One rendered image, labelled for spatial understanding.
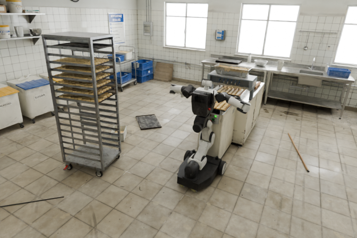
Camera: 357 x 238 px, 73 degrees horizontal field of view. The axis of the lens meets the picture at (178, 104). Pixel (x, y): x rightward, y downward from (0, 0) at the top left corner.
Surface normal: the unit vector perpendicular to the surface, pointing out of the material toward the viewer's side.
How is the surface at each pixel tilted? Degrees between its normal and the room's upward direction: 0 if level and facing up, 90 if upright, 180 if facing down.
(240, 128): 90
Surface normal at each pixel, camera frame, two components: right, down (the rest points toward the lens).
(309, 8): -0.47, 0.31
